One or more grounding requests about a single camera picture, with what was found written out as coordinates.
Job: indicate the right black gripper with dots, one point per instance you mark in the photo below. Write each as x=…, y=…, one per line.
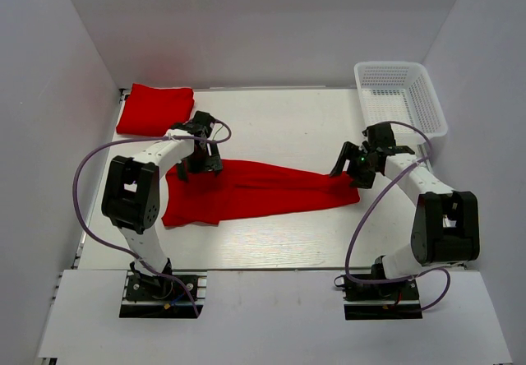
x=351, y=151

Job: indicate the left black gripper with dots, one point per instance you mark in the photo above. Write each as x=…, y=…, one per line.
x=211, y=163

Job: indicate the red t-shirt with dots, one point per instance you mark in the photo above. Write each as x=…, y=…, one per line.
x=248, y=189
x=152, y=111

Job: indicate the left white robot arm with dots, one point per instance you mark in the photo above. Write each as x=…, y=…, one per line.
x=131, y=197

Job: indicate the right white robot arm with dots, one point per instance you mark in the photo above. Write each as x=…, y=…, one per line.
x=445, y=227

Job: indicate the folded red t-shirt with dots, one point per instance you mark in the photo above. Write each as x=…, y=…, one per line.
x=152, y=111

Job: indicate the white plastic basket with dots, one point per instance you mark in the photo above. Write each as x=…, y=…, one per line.
x=402, y=92

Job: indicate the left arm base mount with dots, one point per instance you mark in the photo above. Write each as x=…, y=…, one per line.
x=141, y=300

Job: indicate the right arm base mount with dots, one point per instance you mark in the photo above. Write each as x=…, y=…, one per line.
x=369, y=302

